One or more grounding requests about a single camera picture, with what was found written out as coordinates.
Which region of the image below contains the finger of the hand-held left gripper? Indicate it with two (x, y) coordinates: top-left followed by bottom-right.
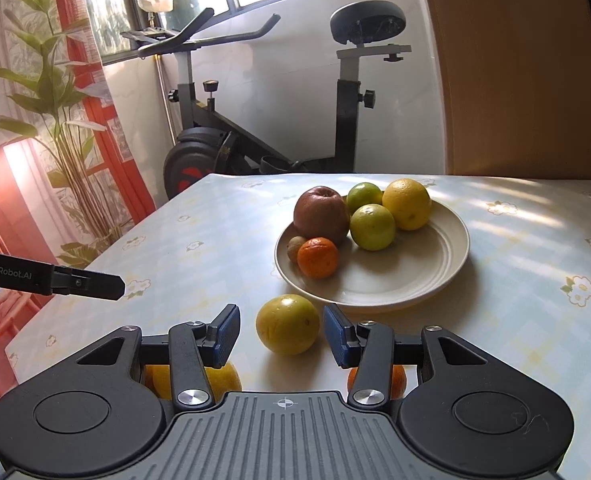
(50, 264), (125, 302)

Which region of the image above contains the yellow-green orange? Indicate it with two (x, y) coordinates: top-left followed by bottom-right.
(256, 294), (321, 356)

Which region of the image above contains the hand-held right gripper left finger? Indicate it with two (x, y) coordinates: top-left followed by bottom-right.
(73, 303), (241, 411)

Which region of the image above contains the plant printed curtain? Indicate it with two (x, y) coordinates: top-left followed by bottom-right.
(0, 0), (157, 411)

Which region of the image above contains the green citrus fruit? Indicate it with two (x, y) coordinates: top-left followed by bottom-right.
(346, 182), (385, 216)

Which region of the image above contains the small brown kiwi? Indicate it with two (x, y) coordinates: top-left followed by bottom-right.
(286, 236), (309, 264)

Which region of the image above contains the wrinkled brown-red apple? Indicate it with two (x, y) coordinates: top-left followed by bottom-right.
(294, 185), (351, 246)

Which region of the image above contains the grey metal pipe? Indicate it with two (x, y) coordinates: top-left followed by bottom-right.
(156, 55), (175, 128)

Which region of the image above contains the wooden door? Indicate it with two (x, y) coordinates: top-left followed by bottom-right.
(415, 0), (591, 181)

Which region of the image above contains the black exercise bike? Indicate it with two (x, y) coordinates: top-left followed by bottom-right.
(120, 1), (412, 201)

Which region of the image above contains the green apple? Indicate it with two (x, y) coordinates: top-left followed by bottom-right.
(350, 203), (396, 252)

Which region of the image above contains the orange tangerine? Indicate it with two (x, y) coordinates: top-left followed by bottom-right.
(297, 237), (339, 280)
(346, 364), (407, 400)

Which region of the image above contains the cream ridged plate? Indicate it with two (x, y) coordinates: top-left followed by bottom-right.
(274, 191), (471, 313)

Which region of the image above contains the yellow orange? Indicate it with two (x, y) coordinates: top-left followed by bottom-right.
(143, 360), (243, 401)
(382, 178), (433, 231)

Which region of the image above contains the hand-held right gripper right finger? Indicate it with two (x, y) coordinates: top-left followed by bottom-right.
(323, 302), (489, 407)

